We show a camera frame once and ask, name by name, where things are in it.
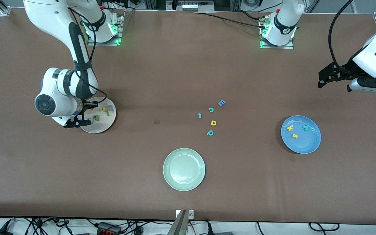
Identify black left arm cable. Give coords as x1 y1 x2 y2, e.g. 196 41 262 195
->
328 0 353 67

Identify long black table cable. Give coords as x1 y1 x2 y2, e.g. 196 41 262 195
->
193 11 268 29

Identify blue plate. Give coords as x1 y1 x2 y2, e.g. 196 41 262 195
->
281 115 321 154

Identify black orange power strip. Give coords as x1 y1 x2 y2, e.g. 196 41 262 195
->
97 222 122 235

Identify beige brown plate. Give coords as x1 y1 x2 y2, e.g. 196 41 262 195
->
80 97 117 134

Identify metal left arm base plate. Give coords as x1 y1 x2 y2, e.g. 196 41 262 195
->
260 15 295 50

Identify short black table cable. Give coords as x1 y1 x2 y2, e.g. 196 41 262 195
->
235 10 263 21

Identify brown table cloth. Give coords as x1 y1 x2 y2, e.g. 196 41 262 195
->
0 8 376 226

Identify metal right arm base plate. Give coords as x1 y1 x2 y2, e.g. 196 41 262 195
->
87 13 124 46

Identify grey metal bracket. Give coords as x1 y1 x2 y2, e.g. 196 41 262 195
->
168 210 195 235

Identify tangled black floor cables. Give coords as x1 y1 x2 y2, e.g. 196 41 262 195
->
0 217 74 235

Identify pale green plate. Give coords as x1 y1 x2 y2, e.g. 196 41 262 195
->
163 148 206 192

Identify looped black floor cable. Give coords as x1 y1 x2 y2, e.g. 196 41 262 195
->
308 223 340 233

